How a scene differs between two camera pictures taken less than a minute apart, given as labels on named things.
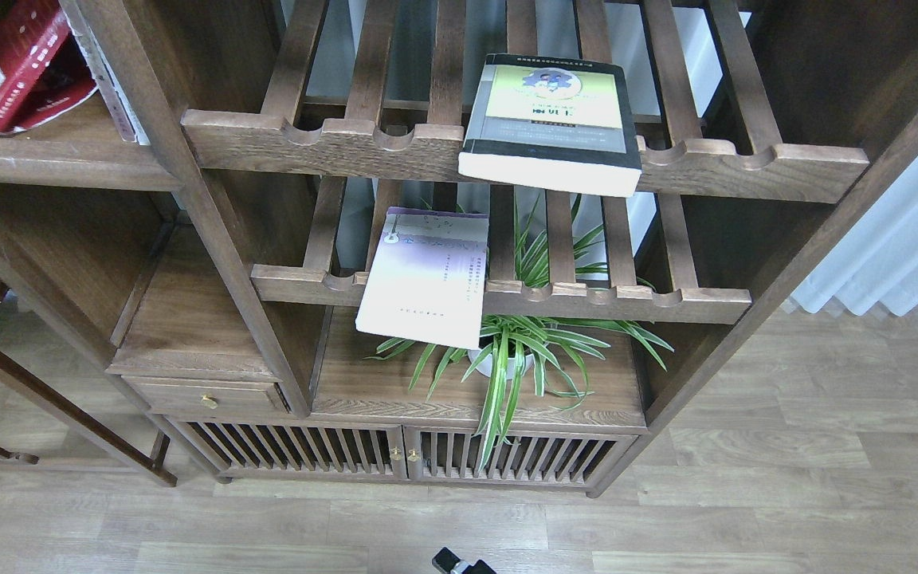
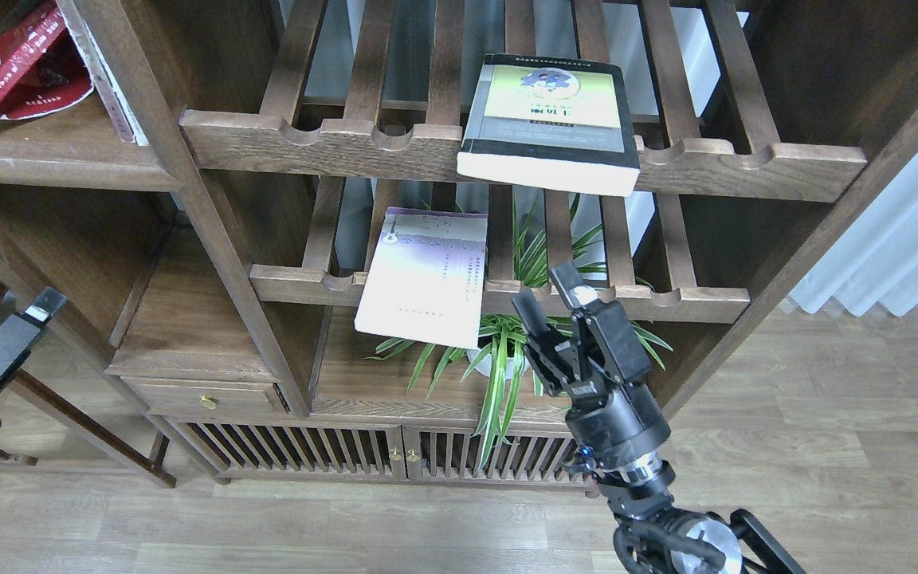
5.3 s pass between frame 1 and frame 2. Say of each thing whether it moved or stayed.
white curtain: stayed
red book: moved
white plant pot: stayed
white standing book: stayed
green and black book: stayed
